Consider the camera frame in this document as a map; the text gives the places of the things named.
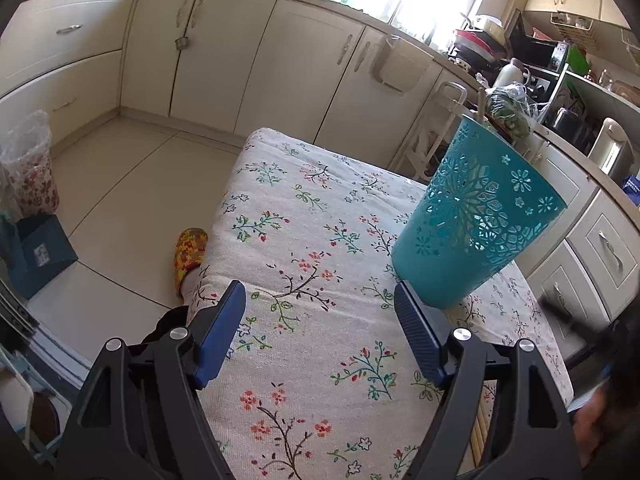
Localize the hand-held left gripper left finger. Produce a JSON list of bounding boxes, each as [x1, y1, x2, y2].
[[60, 280, 248, 480]]

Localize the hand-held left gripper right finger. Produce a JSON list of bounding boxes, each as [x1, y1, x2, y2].
[[393, 282, 586, 480]]

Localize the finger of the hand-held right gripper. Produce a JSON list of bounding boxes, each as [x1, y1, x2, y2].
[[542, 296, 603, 346]]

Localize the pile of wooden chopsticks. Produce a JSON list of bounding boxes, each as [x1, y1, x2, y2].
[[467, 382, 497, 466]]

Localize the blue perforated plastic basket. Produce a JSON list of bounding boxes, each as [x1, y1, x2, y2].
[[391, 114, 568, 310]]

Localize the person's right hand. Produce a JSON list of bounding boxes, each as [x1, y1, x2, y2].
[[572, 395, 623, 461]]

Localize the colourful knitted slipper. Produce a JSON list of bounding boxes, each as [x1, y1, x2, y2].
[[172, 228, 209, 296]]

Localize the floral tablecloth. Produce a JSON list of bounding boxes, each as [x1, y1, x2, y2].
[[182, 127, 576, 480]]

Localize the white electric air pot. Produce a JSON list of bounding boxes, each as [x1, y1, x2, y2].
[[587, 117, 636, 186]]

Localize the teal cardboard box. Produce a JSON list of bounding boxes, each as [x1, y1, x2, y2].
[[0, 212, 80, 301]]

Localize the plastic bag of vegetables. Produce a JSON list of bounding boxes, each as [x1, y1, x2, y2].
[[482, 82, 543, 141]]

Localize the grey counter shelf rack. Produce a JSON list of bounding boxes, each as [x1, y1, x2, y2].
[[525, 65, 640, 161]]

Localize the trash bin with floral bag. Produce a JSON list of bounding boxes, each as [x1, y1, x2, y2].
[[0, 110, 60, 221]]

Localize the white trolley rack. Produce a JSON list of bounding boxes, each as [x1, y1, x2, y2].
[[390, 81, 468, 183]]

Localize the white thermos jug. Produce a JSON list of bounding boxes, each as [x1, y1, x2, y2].
[[492, 58, 531, 91]]

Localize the green box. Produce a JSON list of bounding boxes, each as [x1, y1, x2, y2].
[[567, 45, 593, 73]]

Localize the black microwave oven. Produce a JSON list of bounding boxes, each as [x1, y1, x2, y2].
[[507, 10, 563, 68]]

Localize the white hanging door bin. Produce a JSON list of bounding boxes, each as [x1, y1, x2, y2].
[[372, 34, 435, 96]]

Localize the cream base cabinets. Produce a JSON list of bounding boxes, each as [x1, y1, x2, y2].
[[0, 0, 640, 356]]

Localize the red shallow pot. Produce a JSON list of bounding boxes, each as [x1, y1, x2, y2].
[[452, 27, 501, 58]]

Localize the white lidded pot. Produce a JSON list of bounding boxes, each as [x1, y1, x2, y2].
[[472, 14, 506, 36]]

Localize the metal sliding door frame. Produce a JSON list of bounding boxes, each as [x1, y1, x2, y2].
[[0, 260, 46, 351]]

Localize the hanging wire basket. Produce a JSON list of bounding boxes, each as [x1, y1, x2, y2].
[[550, 10, 601, 51]]

